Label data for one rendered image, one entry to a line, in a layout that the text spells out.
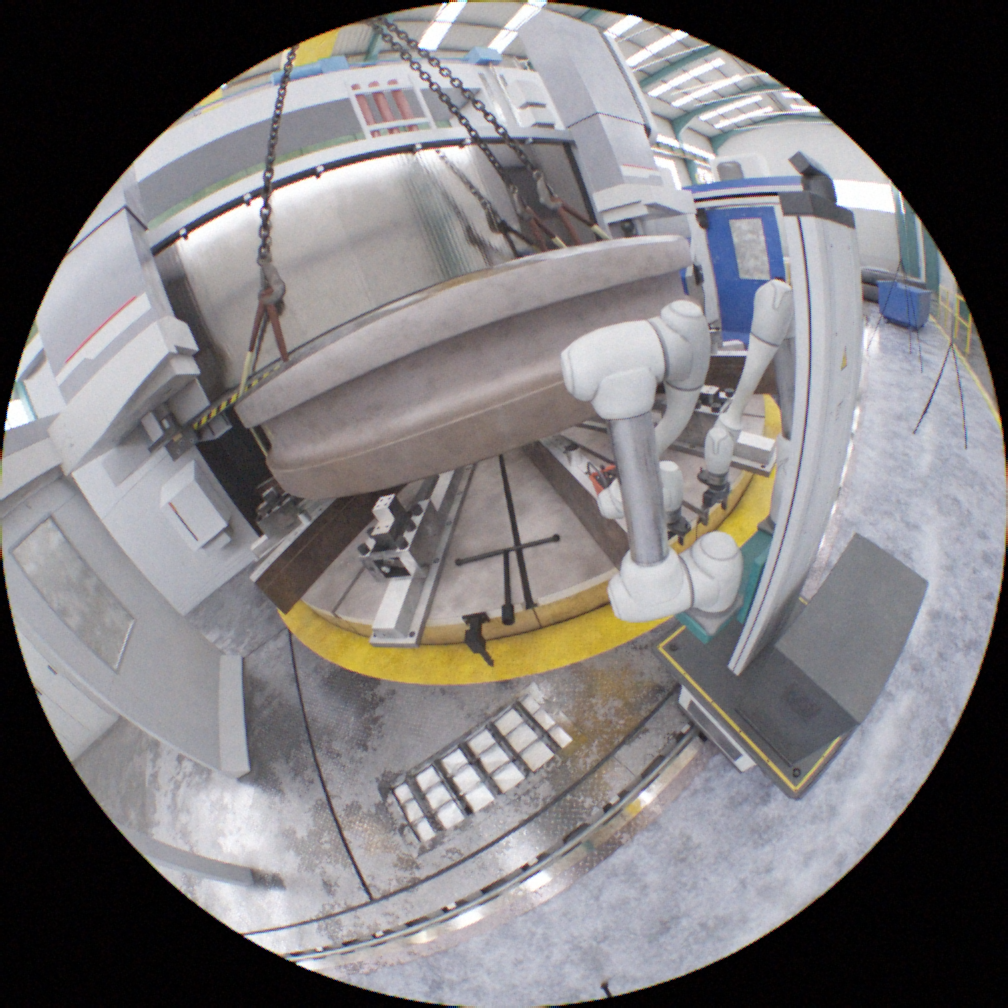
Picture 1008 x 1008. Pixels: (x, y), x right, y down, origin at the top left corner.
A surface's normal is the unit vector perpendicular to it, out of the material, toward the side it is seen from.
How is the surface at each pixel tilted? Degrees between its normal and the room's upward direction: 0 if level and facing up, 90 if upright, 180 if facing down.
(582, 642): 0
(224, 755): 37
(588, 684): 0
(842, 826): 0
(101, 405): 90
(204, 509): 90
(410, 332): 90
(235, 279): 90
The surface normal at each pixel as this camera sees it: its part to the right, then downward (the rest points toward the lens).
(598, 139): -0.77, 0.55
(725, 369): -0.47, 0.64
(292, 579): 0.83, 0.07
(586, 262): 0.40, 0.43
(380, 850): -0.31, -0.77
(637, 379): 0.08, 0.52
